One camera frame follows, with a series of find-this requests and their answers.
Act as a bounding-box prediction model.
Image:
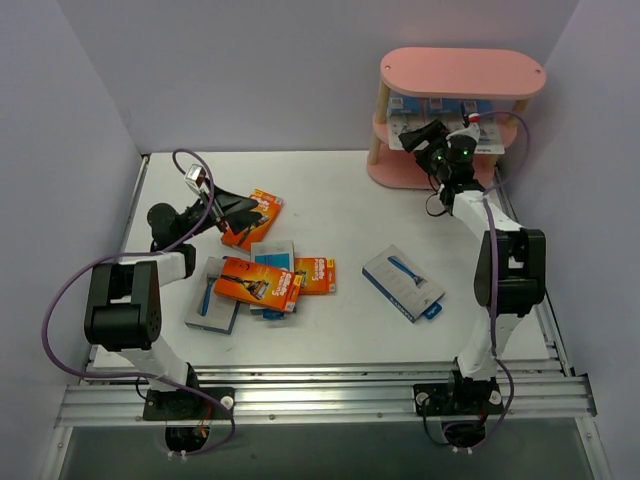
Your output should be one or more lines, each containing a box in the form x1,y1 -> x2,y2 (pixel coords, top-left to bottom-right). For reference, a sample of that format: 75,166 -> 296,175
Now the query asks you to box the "blue razor blister pack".
424,98 -> 464,133

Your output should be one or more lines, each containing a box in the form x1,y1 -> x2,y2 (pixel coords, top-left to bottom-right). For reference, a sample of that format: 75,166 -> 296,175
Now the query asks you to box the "orange gillette box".
221,189 -> 284,253
294,257 -> 337,295
213,257 -> 302,313

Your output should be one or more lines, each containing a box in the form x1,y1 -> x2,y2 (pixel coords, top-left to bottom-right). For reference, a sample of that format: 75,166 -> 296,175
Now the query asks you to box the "white Gillette SkinGuard blister pack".
386,92 -> 425,151

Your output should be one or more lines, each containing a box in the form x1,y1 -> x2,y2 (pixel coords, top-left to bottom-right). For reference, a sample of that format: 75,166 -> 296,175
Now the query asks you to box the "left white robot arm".
84,181 -> 258,419

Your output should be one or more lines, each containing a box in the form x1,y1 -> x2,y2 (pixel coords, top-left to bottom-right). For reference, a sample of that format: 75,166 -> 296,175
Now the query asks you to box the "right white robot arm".
399,113 -> 546,413

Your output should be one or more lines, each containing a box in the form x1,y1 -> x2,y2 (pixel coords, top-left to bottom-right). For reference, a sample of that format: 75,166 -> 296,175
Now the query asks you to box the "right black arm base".
412,382 -> 504,453

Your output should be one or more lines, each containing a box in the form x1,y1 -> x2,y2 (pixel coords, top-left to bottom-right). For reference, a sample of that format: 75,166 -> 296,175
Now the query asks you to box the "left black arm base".
142,387 -> 236,460

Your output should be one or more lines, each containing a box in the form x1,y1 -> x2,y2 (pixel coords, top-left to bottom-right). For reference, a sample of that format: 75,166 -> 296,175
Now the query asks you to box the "pink three-tier shelf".
367,47 -> 546,190

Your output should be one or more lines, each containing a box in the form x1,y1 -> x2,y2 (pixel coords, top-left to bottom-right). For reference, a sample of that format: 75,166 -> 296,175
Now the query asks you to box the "white blue Harry's box centre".
250,240 -> 295,271

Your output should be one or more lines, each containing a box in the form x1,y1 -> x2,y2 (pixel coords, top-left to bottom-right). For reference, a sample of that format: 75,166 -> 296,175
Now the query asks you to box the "orange Gillette box front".
213,257 -> 302,313

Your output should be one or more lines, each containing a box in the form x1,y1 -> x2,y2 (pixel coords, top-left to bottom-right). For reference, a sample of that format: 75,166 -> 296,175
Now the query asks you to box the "grey Harry's box left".
184,257 -> 240,335

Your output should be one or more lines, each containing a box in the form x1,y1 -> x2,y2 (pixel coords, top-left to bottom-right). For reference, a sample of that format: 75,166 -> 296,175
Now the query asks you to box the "grey harry's box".
362,245 -> 445,323
184,257 -> 240,335

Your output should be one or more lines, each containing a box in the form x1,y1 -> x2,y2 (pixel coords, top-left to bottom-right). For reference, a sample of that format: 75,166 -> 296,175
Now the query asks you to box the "grey Harry's box right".
362,245 -> 445,323

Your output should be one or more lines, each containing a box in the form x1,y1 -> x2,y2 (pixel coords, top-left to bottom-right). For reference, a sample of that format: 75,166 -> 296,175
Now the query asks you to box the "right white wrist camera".
462,113 -> 482,141

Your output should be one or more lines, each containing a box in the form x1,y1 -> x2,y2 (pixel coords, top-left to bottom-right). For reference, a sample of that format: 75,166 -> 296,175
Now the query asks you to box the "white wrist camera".
462,113 -> 482,141
184,164 -> 206,195

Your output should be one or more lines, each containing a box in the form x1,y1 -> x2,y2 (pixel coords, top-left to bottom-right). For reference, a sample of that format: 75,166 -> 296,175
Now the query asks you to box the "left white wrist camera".
184,164 -> 206,195

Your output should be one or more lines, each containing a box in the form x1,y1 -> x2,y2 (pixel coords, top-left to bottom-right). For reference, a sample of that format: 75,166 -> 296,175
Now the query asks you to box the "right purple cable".
444,110 -> 531,451

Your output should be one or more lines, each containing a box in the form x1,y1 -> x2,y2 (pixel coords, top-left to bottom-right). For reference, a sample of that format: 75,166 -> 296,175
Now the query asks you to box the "aluminium rail frame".
42,155 -> 614,480

